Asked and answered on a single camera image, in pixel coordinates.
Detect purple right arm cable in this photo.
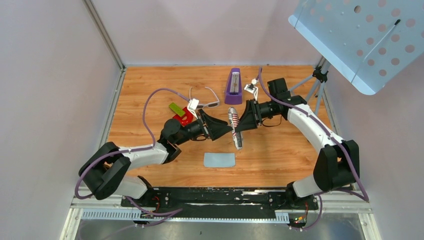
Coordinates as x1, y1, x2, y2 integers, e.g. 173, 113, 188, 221
257, 67, 370, 231

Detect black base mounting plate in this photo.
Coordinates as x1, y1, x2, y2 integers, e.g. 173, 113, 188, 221
134, 187, 319, 219

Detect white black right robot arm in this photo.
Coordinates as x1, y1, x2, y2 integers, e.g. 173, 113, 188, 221
234, 78, 360, 209

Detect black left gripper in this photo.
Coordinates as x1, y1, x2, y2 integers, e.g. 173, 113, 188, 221
174, 109, 232, 146

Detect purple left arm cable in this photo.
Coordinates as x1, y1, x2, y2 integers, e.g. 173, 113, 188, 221
74, 87, 190, 228

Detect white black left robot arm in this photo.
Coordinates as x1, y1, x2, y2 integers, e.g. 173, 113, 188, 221
78, 110, 233, 207

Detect purple metronome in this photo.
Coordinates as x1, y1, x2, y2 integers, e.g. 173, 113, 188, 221
224, 67, 243, 105

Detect red plastic piece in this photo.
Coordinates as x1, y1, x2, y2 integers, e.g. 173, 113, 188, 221
172, 107, 194, 127

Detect aluminium frame rail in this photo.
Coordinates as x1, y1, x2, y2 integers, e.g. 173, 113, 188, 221
60, 189, 382, 240

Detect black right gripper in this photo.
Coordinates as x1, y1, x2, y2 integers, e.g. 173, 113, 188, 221
234, 99, 277, 133

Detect green rectangular block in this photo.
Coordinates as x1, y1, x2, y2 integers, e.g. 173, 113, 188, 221
168, 102, 186, 117

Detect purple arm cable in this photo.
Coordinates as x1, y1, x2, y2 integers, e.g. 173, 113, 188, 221
74, 87, 190, 228
257, 67, 370, 231

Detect light blue music stand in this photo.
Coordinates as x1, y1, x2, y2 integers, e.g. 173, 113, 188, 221
288, 0, 424, 116

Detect light blue cleaning cloth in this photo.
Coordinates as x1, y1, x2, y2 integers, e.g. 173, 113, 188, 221
203, 152, 236, 168

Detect flag pattern glasses case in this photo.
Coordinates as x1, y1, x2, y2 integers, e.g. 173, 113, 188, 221
228, 106, 243, 150

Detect white frame sunglasses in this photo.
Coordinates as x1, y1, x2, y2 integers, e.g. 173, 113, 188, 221
188, 86, 221, 110

